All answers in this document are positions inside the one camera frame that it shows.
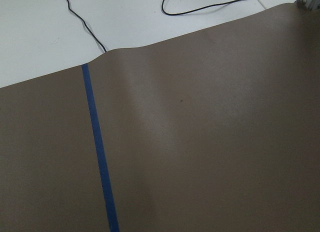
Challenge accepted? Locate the brown table cover mat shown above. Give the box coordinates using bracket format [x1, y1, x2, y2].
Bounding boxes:
[0, 2, 320, 232]

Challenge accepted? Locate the looped black table cable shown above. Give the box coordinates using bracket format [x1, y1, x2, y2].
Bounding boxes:
[161, 0, 256, 17]

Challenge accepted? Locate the thin black table cable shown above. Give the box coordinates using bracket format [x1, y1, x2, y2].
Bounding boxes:
[61, 0, 108, 53]

